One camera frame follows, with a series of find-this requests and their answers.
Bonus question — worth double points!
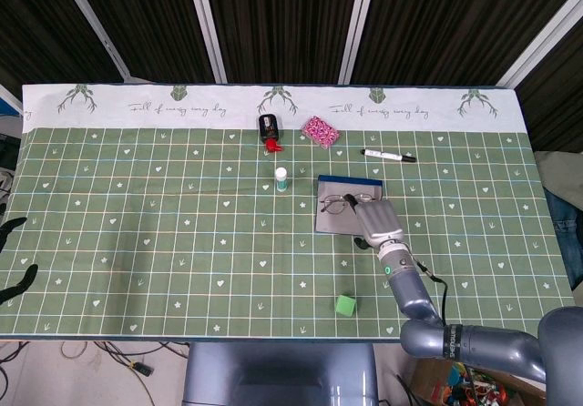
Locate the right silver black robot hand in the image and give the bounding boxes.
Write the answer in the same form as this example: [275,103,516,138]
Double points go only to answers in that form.
[344,192,406,250]

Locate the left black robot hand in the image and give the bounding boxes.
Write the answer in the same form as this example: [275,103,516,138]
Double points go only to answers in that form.
[0,217,40,307]

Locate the blue glasses case grey lining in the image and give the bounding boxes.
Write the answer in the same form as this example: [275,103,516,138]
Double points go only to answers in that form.
[314,174,384,235]

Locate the black wire-frame eyeglasses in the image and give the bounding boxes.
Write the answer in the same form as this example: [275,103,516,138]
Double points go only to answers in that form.
[319,191,373,216]

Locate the white marker with black caps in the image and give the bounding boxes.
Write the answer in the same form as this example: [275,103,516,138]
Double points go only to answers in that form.
[361,147,417,164]

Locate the green foam cube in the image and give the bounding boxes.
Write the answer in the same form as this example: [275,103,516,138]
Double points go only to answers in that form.
[334,293,357,318]

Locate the pink patterned card box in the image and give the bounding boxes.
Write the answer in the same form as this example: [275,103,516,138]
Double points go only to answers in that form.
[300,114,341,148]

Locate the green checkered tablecloth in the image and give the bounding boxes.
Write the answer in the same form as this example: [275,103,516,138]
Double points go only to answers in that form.
[0,82,582,341]

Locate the black device with red ball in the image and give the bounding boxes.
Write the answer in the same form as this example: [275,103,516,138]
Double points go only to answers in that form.
[257,113,283,155]

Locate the black power adapter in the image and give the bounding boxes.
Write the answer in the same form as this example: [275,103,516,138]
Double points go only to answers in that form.
[128,360,155,378]

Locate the cardboard box of colourful items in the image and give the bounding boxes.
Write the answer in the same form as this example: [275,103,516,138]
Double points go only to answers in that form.
[409,355,547,406]

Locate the grey blue robot torso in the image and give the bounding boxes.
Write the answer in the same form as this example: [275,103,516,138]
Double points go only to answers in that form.
[181,342,379,406]

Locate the person in blue jeans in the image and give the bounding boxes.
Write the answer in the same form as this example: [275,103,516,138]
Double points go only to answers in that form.
[535,149,583,307]

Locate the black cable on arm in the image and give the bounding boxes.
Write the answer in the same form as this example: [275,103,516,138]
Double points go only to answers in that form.
[409,255,450,330]

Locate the black floor cable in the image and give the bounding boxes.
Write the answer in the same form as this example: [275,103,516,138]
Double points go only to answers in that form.
[0,340,190,406]

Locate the white partition frame post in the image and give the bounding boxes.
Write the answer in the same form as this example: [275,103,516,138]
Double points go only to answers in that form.
[184,0,229,84]
[336,0,382,85]
[496,0,583,91]
[54,0,138,84]

